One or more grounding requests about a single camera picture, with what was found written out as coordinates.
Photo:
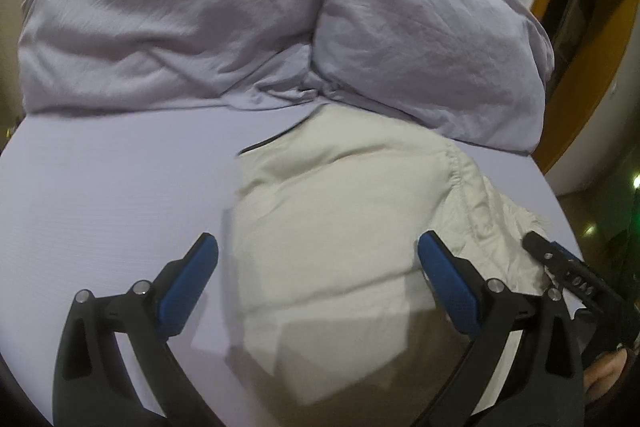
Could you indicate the person's right hand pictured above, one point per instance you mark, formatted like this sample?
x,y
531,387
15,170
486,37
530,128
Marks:
x,y
607,377

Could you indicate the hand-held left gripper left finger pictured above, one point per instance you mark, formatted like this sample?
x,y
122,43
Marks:
x,y
187,287

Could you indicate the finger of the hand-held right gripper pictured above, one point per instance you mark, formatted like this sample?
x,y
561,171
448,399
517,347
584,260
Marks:
x,y
567,268

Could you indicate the cream quilted puffer jacket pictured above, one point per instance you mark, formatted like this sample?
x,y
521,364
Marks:
x,y
340,217

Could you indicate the lavender pillow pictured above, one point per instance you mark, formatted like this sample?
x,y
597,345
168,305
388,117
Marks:
x,y
165,22
430,42

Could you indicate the orange wooden frame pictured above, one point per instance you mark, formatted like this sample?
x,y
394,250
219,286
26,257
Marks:
x,y
575,72

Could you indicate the bed with lavender sheet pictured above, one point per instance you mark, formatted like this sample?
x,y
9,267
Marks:
x,y
120,177

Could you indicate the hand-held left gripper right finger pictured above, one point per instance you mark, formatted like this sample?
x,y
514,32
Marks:
x,y
450,287

